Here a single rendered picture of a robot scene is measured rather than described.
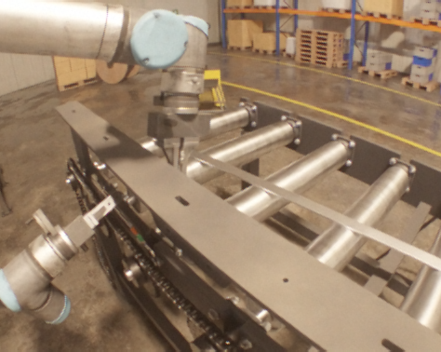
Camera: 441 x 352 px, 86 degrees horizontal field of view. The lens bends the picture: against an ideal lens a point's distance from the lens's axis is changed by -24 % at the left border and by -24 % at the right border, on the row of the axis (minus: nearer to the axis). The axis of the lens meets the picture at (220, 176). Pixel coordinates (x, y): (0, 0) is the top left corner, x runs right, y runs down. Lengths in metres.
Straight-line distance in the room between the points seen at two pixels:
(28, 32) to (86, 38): 0.08
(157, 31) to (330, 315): 0.40
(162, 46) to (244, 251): 0.29
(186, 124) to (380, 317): 0.50
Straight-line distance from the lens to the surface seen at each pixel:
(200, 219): 0.40
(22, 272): 0.65
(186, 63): 0.60
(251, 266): 0.34
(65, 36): 0.41
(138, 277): 0.74
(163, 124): 0.59
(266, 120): 1.60
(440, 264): 0.81
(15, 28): 0.42
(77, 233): 0.61
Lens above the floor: 1.42
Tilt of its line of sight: 31 degrees down
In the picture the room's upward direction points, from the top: 2 degrees counter-clockwise
